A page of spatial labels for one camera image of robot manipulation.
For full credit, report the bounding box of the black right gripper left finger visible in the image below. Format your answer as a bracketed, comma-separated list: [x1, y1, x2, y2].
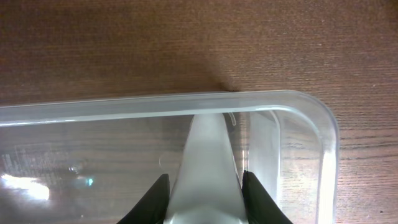
[117, 174, 170, 224]

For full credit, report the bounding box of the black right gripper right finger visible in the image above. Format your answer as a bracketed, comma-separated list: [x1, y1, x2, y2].
[242, 170, 292, 224]

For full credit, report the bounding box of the white plastic bottle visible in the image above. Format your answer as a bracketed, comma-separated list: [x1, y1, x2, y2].
[164, 113, 248, 224]

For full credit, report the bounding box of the clear plastic container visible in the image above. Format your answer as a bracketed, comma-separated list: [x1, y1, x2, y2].
[1, 90, 339, 223]

